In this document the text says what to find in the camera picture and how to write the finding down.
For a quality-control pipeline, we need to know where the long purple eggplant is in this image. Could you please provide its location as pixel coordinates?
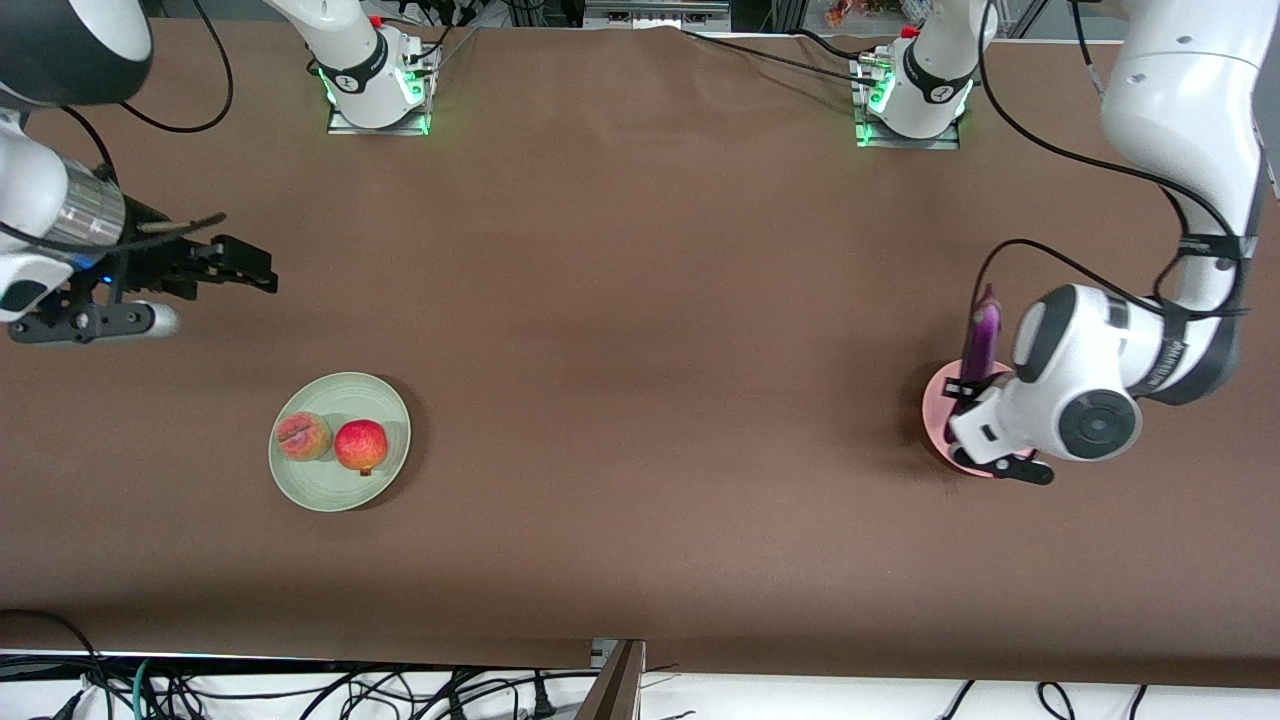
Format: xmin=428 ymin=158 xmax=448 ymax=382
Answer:
xmin=960 ymin=284 xmax=1004 ymax=387

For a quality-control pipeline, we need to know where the orange pink peach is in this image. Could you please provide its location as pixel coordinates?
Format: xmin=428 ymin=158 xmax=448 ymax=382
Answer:
xmin=275 ymin=411 xmax=334 ymax=462

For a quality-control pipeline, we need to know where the red pomegranate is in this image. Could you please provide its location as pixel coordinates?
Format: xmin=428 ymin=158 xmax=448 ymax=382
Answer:
xmin=334 ymin=419 xmax=390 ymax=477

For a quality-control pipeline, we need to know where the pink round plate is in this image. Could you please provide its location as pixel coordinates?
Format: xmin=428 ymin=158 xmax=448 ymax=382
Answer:
xmin=921 ymin=360 xmax=1021 ymax=479

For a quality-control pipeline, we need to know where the light green round plate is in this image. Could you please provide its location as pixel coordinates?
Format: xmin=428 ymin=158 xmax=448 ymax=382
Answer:
xmin=268 ymin=372 xmax=412 ymax=513

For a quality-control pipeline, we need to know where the brown table cloth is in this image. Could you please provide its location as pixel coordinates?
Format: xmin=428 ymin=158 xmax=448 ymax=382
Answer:
xmin=0 ymin=15 xmax=1280 ymax=691

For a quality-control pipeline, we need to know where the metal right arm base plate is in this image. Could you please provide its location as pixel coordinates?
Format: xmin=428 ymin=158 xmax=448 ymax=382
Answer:
xmin=326 ymin=45 xmax=435 ymax=137

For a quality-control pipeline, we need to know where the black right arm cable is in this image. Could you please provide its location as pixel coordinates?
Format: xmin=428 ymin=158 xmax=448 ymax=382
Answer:
xmin=0 ymin=0 xmax=235 ymax=251

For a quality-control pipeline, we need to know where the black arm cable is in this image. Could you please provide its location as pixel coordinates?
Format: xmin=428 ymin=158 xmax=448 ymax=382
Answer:
xmin=968 ymin=0 xmax=1251 ymax=323
xmin=0 ymin=0 xmax=235 ymax=251

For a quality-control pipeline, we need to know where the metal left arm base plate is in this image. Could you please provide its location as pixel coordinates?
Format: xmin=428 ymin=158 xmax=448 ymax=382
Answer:
xmin=854 ymin=55 xmax=963 ymax=152

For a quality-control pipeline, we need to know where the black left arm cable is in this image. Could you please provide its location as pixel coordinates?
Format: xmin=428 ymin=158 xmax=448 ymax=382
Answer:
xmin=968 ymin=0 xmax=1251 ymax=323

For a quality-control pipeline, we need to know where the black cable across table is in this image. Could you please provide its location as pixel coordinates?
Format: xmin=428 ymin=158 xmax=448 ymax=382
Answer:
xmin=683 ymin=28 xmax=886 ymax=89

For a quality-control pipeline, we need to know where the teal floor cable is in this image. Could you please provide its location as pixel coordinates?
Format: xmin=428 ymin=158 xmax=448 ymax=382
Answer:
xmin=127 ymin=657 xmax=157 ymax=720

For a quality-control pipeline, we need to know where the grey metal bracket post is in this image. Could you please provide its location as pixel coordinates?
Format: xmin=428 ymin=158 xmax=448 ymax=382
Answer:
xmin=575 ymin=638 xmax=647 ymax=720

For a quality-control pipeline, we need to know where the grey aluminium frame rail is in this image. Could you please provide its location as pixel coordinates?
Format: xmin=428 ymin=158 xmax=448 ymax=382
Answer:
xmin=583 ymin=0 xmax=732 ymax=30

